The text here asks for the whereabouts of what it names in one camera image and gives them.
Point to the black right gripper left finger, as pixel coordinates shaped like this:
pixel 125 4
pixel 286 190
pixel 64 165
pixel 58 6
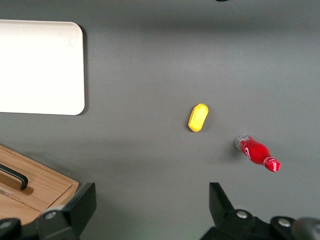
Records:
pixel 72 215

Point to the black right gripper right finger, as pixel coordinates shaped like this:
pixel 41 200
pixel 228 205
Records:
pixel 225 220

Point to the red coke bottle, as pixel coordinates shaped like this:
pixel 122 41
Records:
pixel 256 151

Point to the cream rectangular tray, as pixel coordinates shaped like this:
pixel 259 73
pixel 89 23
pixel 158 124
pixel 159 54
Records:
pixel 40 67

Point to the wooden drawer cabinet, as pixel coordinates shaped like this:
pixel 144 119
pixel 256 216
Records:
pixel 45 185

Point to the yellow toy lemon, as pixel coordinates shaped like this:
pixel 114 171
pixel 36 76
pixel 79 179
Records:
pixel 198 117

